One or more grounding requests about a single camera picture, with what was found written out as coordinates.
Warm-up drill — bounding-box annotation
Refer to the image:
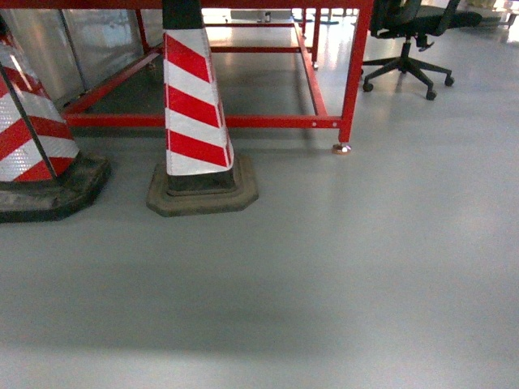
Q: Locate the red white traffic cone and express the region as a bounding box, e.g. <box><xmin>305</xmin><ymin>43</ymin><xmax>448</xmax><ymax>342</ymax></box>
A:
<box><xmin>147</xmin><ymin>1</ymin><xmax>259</xmax><ymax>217</ymax></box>

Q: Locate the red white cone left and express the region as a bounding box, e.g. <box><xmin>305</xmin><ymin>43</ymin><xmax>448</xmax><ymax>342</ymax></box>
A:
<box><xmin>1</xmin><ymin>22</ymin><xmax>111</xmax><ymax>223</ymax></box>

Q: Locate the black office chair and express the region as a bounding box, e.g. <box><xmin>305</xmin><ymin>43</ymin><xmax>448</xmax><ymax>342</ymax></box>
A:
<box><xmin>362</xmin><ymin>0</ymin><xmax>483</xmax><ymax>101</ymax></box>

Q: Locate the red metal table frame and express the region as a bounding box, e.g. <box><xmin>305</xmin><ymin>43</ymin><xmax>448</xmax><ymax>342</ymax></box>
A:
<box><xmin>0</xmin><ymin>0</ymin><xmax>375</xmax><ymax>155</ymax></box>

